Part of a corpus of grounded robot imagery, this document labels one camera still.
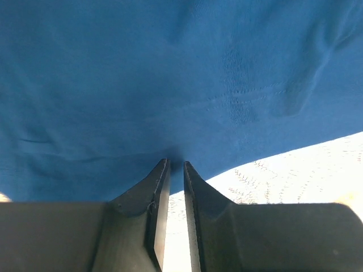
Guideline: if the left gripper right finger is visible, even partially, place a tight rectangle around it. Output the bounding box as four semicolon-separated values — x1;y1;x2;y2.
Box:
184;162;362;271

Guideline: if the dark blue t shirt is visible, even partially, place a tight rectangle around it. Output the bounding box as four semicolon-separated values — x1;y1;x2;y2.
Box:
1;1;362;201

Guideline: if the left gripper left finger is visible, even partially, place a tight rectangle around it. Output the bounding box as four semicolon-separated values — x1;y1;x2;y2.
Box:
1;159;171;271

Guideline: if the floral table mat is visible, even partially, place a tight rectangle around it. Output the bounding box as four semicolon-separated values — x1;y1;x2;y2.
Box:
163;131;363;272

